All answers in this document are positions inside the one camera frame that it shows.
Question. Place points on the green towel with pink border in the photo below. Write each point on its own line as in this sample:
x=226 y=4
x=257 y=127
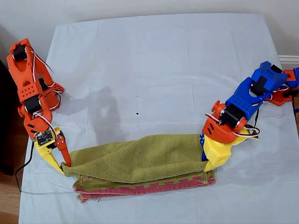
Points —
x=140 y=158

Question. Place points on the dark wooden cabinet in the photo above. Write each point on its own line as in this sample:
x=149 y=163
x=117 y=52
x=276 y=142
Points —
x=5 y=151

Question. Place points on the white table cover sheet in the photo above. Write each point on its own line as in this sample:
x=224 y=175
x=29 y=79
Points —
x=151 y=70

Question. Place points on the blue tape piece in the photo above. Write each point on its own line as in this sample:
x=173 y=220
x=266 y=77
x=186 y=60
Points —
x=296 y=110

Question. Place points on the small camera on red arm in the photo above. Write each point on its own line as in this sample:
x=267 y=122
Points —
x=44 y=138

